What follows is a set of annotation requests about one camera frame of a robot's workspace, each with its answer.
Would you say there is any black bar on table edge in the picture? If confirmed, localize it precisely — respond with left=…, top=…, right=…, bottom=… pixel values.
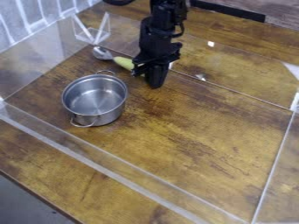
left=190, top=0, right=267, bottom=23

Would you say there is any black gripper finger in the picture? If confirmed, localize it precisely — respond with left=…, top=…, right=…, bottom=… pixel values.
left=146, top=63, right=170, bottom=88
left=131, top=67, right=146, bottom=77

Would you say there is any stainless steel pot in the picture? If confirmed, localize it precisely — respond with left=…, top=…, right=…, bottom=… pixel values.
left=61, top=70, right=129, bottom=128

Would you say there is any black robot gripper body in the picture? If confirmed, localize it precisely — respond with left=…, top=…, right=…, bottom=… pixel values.
left=134, top=0, right=189, bottom=69

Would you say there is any green handled metal spoon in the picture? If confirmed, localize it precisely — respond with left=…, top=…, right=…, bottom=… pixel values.
left=93, top=45, right=135, bottom=71

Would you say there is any clear acrylic enclosure wall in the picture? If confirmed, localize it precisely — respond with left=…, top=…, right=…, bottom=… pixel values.
left=0, top=2, right=299, bottom=224

